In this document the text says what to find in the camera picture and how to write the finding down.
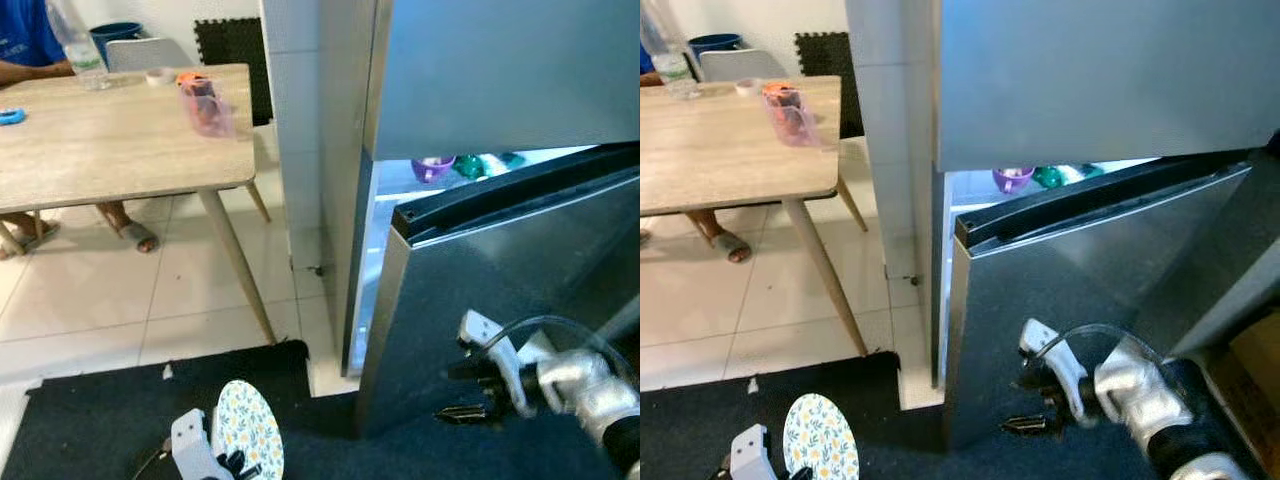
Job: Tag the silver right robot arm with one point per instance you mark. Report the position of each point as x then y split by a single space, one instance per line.
590 385
1130 395

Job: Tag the green container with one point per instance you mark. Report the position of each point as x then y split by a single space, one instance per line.
1050 177
472 167

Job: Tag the floral patterned plate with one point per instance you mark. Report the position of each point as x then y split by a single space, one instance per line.
820 430
250 420

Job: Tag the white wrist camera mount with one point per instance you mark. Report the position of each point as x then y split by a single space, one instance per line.
1040 345
480 335
750 450
190 435

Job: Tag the orange and black device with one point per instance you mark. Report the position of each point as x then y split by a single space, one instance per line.
190 77
775 89

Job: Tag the black foam wall panel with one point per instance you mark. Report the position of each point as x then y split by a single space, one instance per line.
235 50
830 65

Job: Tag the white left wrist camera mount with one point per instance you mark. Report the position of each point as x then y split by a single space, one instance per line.
190 435
750 450

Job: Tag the beige tape roll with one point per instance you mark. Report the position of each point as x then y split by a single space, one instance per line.
160 80
748 91

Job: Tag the person right foot grey sandal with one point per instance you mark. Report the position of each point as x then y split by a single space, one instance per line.
35 238

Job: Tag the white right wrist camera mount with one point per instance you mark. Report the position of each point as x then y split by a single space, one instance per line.
1040 345
480 335

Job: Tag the brown cardboard box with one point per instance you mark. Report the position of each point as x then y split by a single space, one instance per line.
1255 400

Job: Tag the clear plastic water bottle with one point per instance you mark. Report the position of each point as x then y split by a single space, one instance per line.
85 60
675 70

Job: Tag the silver fridge body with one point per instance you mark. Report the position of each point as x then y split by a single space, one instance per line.
345 200
965 195

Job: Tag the person left forearm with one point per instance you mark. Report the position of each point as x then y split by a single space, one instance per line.
650 79
35 72

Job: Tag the teal container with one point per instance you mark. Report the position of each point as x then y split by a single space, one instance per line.
1085 172
508 160

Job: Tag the dark blue bucket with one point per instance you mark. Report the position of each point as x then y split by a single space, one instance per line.
715 43
115 35

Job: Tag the small blue item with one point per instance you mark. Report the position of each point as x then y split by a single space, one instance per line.
12 117

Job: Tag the person foot grey sandal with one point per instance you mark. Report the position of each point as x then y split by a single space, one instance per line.
140 238
730 247
35 238

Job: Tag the black carpet floor mat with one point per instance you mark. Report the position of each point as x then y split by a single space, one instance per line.
900 440
100 420

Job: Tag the person left foot grey sandal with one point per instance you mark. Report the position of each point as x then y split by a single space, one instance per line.
730 247
140 238

